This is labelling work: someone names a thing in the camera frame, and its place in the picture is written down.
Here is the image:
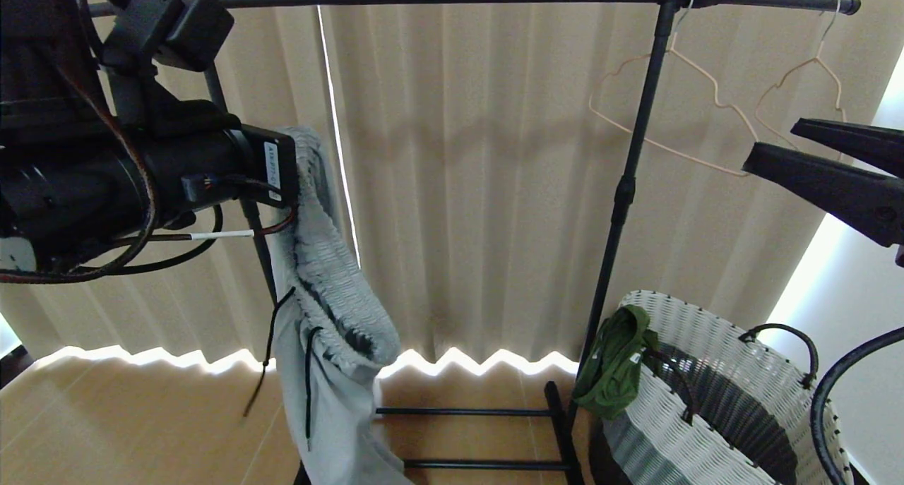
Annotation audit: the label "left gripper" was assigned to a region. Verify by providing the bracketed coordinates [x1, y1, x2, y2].
[141, 111, 299, 230]

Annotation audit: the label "black cable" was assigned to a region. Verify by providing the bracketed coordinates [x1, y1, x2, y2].
[811, 326, 904, 485]

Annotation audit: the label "pale grey shorts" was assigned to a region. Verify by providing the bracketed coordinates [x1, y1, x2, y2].
[244, 125, 410, 485]

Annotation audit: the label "white laundry basket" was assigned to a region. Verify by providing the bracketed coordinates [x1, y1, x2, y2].
[600, 291, 855, 485]

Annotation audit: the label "beige curtain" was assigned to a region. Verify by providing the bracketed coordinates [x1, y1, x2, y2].
[0, 0, 904, 376]

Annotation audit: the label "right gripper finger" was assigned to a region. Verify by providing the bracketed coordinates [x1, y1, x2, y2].
[742, 141, 904, 249]
[790, 118, 904, 179]

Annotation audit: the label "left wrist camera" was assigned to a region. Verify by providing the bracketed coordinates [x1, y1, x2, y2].
[106, 0, 241, 136]

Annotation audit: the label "green garment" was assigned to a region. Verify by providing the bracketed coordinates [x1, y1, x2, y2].
[572, 305, 661, 421]

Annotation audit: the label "pink clothes hanger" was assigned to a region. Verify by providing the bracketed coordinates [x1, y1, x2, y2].
[588, 5, 760, 177]
[754, 8, 846, 154]

